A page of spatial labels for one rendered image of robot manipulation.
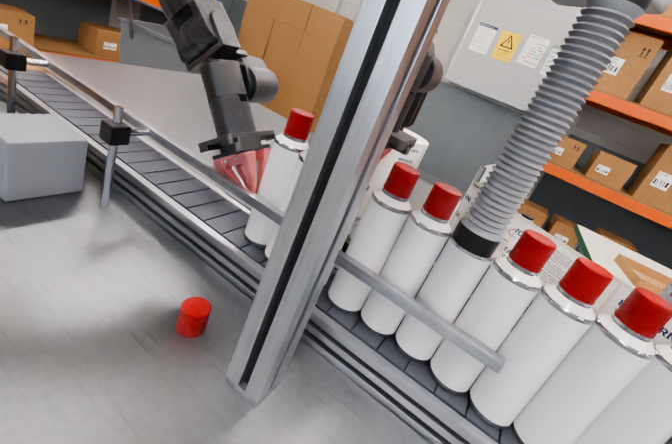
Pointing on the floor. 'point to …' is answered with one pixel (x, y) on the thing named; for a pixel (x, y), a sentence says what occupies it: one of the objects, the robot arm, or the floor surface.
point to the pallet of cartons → (294, 47)
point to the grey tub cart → (148, 43)
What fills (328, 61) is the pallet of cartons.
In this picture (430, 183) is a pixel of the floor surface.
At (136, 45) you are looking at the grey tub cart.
